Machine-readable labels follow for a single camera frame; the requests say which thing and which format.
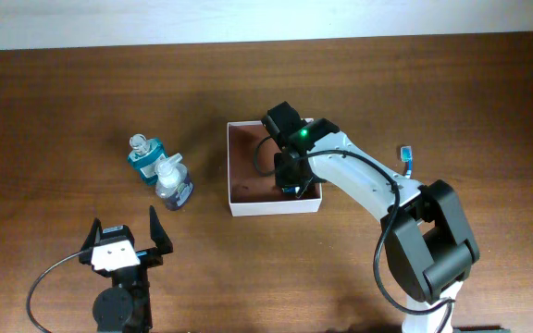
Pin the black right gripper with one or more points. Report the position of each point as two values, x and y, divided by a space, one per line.
282 177

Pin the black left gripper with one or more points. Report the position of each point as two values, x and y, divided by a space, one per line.
154 257

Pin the toothpaste tube white cap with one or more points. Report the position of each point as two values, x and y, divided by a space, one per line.
290 190

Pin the blue and white toothbrush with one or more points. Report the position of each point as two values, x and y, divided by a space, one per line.
406 154

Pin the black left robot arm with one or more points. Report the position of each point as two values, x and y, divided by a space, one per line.
125 306

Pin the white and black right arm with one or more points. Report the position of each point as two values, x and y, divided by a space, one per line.
426 247

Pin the white cardboard box pink interior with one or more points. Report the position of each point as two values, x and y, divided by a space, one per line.
250 194

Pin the clear foaming soap pump bottle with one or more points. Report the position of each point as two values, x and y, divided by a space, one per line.
174 184

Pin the teal mouthwash bottle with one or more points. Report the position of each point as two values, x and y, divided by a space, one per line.
145 155

